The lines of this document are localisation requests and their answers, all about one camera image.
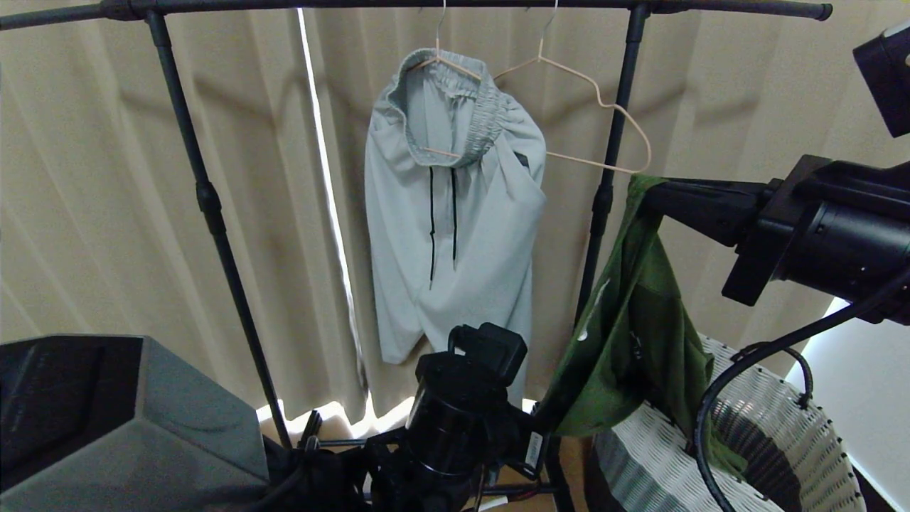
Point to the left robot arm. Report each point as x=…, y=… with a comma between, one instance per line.
x=142, y=427

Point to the pale grey shorts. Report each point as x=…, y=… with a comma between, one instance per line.
x=469, y=270

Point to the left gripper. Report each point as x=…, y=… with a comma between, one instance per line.
x=530, y=448

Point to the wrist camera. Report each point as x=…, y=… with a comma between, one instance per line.
x=889, y=78
x=490, y=352

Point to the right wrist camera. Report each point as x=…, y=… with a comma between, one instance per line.
x=889, y=78

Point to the white laundry basket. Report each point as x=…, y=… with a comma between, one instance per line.
x=782, y=441

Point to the black clothes rack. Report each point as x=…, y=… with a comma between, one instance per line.
x=355, y=4

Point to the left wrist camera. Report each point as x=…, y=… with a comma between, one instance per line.
x=490, y=352

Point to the green garment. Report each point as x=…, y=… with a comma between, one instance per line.
x=640, y=341

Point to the pink clothes hanger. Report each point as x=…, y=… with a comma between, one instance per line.
x=455, y=67
x=590, y=163

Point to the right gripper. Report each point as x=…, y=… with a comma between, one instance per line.
x=839, y=242

